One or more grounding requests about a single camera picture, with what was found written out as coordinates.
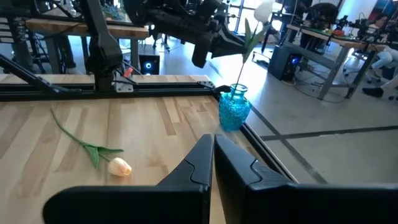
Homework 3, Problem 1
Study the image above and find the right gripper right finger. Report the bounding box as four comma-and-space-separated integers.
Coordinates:
214, 134, 398, 224

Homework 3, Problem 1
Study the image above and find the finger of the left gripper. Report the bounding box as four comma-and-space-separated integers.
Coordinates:
211, 44, 245, 59
221, 26, 246, 49

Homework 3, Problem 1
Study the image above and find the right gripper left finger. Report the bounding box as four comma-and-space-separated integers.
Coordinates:
42, 134, 215, 224

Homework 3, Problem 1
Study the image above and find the white artificial tulip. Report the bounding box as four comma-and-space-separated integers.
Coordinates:
229, 0, 276, 102

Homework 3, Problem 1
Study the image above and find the peach artificial tulip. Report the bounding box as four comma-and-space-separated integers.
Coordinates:
50, 108, 132, 177

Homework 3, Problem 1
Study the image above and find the blue textured glass vase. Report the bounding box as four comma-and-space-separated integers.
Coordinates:
218, 83, 252, 132

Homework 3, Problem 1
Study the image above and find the black computer tower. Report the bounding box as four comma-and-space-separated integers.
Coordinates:
267, 45, 304, 82

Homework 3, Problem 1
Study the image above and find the wood top metal workbench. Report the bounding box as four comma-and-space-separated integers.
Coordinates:
285, 24, 386, 100

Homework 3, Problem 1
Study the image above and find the person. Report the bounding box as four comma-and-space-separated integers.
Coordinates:
362, 14, 398, 99
303, 2, 340, 30

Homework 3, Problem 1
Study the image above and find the wooden background workbench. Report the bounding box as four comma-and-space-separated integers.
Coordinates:
26, 17, 150, 75

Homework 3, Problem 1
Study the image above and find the computer tower with blue ring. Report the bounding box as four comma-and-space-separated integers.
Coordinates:
138, 53, 161, 77

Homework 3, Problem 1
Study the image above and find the black aluminium table frame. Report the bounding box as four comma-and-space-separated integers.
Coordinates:
0, 54, 299, 184

